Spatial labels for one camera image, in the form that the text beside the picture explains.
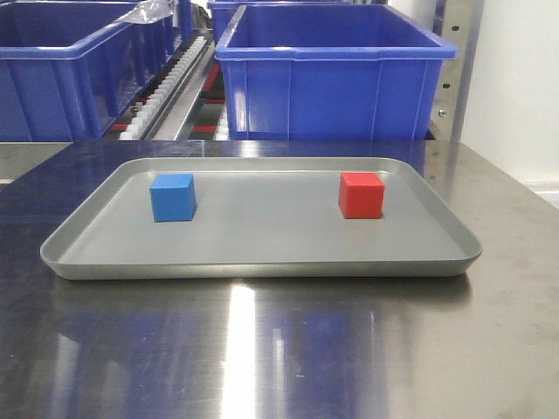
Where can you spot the red cube block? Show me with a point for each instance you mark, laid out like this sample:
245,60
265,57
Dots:
361,195

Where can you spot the grey metal tray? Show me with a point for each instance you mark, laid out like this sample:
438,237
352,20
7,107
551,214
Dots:
261,217

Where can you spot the steel shelf upright post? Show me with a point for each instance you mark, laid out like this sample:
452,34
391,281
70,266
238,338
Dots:
458,22

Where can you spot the blue rear left bin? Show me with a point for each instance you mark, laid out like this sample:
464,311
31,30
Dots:
184,19

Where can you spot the blue bin rear right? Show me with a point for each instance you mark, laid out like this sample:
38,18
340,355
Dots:
223,11

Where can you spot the blue cube block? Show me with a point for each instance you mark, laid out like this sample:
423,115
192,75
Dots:
173,197

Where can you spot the white roller conveyor rail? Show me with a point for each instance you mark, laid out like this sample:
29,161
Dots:
155,108

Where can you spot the clear plastic sheet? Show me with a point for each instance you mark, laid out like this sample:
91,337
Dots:
148,12

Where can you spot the blue plastic bin left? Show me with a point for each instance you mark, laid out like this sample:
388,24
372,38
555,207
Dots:
69,69

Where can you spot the blue plastic bin right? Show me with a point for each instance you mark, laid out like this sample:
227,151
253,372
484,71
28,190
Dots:
305,72

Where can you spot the blue plastic bin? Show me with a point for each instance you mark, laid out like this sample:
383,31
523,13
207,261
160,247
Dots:
305,72
69,69

